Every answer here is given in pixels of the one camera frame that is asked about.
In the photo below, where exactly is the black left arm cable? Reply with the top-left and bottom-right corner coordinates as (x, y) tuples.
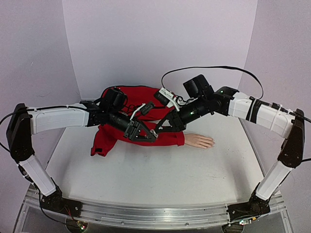
(0, 109), (32, 151)

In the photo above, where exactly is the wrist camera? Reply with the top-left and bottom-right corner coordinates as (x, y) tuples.
(154, 87), (183, 108)
(130, 101), (155, 120)

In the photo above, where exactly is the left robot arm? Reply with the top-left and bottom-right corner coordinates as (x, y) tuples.
(6, 87), (157, 213)

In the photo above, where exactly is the mannequin hand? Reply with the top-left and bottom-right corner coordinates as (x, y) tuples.
(184, 133), (215, 149)

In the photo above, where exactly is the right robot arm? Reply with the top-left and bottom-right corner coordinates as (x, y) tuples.
(154, 75), (305, 204)

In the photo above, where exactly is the red jacket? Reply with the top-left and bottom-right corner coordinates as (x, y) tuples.
(90, 85), (185, 157)

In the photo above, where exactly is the clear nail polish bottle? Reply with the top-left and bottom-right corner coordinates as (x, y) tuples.
(150, 130), (158, 137)

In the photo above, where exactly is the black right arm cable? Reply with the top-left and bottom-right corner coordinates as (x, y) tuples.
(160, 65), (265, 100)

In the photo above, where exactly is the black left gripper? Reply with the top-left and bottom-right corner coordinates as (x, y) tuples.
(108, 108), (157, 142)

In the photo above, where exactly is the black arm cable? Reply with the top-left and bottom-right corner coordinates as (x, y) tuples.
(160, 65), (265, 100)
(0, 109), (32, 151)

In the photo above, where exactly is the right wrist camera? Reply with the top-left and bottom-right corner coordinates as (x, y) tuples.
(154, 87), (183, 108)

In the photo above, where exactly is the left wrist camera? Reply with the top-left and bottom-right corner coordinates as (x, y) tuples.
(130, 101), (155, 120)

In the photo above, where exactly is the aluminium table front rail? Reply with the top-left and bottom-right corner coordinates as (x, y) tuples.
(15, 186), (292, 232)

